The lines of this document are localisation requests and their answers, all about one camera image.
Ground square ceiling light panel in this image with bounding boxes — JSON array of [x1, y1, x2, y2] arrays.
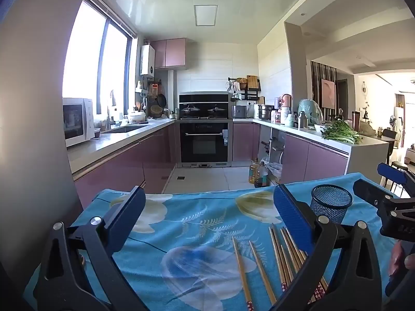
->
[[194, 5, 218, 26]]

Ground pink kitchen counter with sink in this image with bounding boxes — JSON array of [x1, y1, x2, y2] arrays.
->
[[66, 118, 177, 208]]

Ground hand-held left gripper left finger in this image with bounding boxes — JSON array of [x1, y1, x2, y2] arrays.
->
[[32, 186, 146, 311]]

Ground red-tipped wooden chopstick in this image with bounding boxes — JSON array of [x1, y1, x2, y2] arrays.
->
[[248, 240, 278, 306], [232, 236, 254, 311]]

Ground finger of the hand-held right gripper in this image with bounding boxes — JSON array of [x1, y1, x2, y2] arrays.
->
[[353, 179, 394, 214], [377, 163, 415, 198]]

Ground pink kitchen counter peninsula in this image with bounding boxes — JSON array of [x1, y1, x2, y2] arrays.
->
[[233, 118, 390, 187]]

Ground black integrated stove oven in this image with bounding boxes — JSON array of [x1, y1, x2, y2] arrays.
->
[[178, 91, 234, 168]]

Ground black stool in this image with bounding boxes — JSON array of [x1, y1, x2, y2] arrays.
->
[[390, 161, 410, 198]]

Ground pink wall cabinet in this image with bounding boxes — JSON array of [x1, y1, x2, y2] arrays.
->
[[151, 38, 187, 70]]

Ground bunch of wooden chopsticks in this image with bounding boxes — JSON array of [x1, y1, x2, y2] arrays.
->
[[268, 223, 328, 305]]

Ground pink wall painting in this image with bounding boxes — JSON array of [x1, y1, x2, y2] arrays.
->
[[321, 79, 336, 109]]

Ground black wall storage rack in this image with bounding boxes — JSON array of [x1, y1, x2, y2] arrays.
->
[[229, 75, 262, 102]]

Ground white microwave oven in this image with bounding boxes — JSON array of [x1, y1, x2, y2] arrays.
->
[[63, 98, 95, 148]]

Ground white wall water heater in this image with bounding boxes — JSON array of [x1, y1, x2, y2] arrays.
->
[[140, 45, 155, 77]]

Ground dark sauce bottle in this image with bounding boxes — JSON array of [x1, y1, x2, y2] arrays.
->
[[255, 161, 269, 188]]

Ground grey refrigerator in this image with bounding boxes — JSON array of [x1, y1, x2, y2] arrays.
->
[[0, 0, 96, 266]]

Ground person's right hand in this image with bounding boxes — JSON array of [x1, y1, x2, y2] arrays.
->
[[388, 240, 415, 279]]

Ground blue floral tablecloth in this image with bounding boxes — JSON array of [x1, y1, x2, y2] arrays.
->
[[23, 172, 403, 311]]

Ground stainless steel stock pot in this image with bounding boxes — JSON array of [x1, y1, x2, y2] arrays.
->
[[258, 104, 275, 121]]

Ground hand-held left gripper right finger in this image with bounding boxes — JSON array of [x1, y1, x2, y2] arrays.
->
[[273, 184, 385, 311]]

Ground bunch of leafy greens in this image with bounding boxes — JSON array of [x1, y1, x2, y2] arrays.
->
[[319, 121, 364, 145]]

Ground lidded black cooking pot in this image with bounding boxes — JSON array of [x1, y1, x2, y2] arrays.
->
[[207, 104, 227, 118], [181, 104, 200, 118]]

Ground kitchen window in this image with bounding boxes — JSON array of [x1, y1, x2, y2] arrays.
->
[[63, 0, 138, 114]]

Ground steel sink faucet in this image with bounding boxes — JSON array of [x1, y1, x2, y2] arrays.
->
[[105, 105, 115, 131]]

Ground black mesh utensil holder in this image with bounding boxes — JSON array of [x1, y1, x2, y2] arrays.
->
[[309, 185, 354, 225]]

